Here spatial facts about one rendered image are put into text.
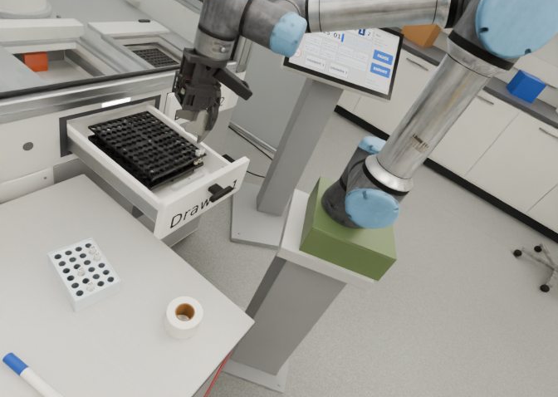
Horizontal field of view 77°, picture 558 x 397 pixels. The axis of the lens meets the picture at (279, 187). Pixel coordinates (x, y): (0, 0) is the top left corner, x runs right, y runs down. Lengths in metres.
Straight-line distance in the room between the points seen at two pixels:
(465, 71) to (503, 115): 2.93
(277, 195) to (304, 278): 1.01
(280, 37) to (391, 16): 0.23
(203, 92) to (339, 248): 0.52
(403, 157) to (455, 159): 3.01
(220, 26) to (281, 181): 1.37
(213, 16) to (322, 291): 0.82
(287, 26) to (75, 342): 0.67
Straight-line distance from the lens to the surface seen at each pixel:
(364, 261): 1.00
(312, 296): 1.18
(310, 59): 1.58
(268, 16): 0.69
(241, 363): 1.62
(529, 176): 3.80
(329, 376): 1.76
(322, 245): 0.97
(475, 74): 0.69
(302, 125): 1.80
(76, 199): 0.97
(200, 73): 0.77
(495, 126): 3.64
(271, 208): 2.13
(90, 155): 0.92
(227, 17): 0.71
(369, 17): 0.79
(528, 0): 0.66
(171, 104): 1.12
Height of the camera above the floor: 1.44
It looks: 36 degrees down
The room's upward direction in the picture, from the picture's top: 25 degrees clockwise
